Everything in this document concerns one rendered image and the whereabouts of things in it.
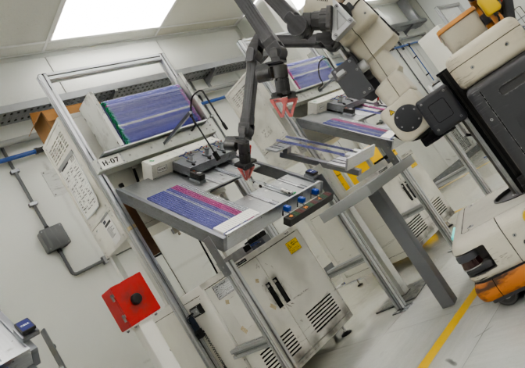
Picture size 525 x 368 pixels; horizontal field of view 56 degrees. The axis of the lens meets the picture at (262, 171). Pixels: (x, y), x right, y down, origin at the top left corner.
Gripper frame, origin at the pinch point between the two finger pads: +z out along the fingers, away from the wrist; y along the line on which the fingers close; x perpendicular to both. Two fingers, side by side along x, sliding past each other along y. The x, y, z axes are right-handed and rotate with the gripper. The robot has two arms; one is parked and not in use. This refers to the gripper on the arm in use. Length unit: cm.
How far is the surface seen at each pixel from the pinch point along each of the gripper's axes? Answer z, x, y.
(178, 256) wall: 123, -127, -44
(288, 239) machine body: 34.3, 17.7, -7.4
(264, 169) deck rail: 3.8, -4.1, -18.6
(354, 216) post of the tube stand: 29, 39, -37
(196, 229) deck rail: -2, 15, 50
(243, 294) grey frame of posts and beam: 15, 43, 55
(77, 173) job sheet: -6, -73, 48
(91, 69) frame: -52, -85, 19
